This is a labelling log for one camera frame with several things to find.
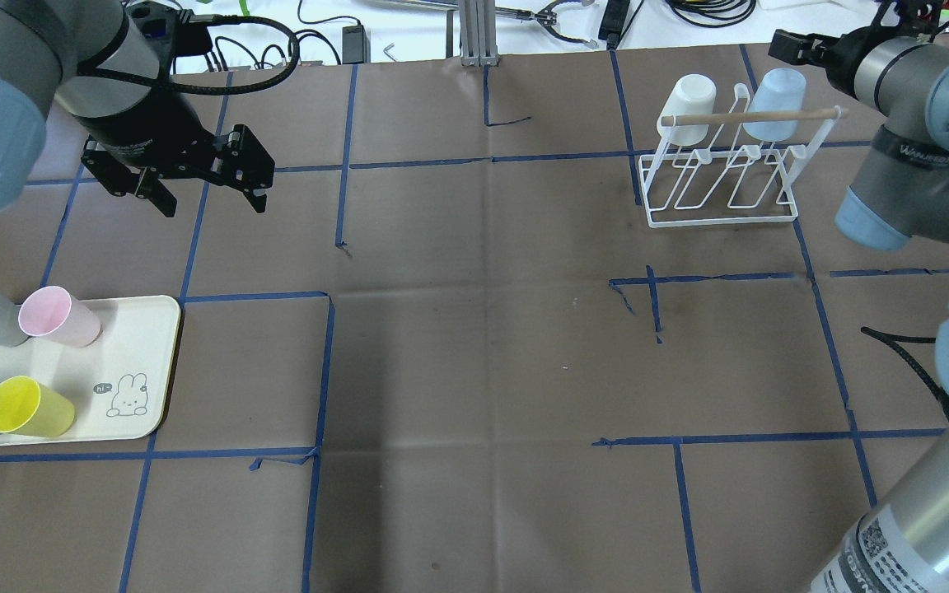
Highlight black braided cable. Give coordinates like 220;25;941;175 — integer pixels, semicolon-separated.
860;326;949;404

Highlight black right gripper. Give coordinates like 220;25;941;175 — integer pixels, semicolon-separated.
769;4;889;75

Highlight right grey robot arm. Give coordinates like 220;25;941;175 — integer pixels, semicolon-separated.
769;1;949;592

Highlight white plastic cup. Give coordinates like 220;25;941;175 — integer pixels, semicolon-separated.
657;72;717;147

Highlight white wire cup rack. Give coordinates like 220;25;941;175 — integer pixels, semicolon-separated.
638;83;848;229

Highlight yellow plastic cup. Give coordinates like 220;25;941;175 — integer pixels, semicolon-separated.
0;376;76;438

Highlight light blue plastic cup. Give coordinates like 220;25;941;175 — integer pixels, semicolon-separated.
743;68;806;143

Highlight pink plastic cup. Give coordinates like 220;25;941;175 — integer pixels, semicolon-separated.
18;286;103;348

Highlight black power adapter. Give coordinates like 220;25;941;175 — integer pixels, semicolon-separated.
340;24;372;64

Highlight cream rectangular tray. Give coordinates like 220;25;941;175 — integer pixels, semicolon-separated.
0;294;182;446

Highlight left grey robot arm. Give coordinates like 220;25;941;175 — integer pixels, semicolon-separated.
0;1;297;217

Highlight aluminium frame post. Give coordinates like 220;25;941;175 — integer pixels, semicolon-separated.
458;0;498;67

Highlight metal tongs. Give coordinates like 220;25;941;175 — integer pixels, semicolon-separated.
494;1;598;49

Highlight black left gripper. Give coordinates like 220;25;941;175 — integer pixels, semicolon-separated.
82;124;276;218

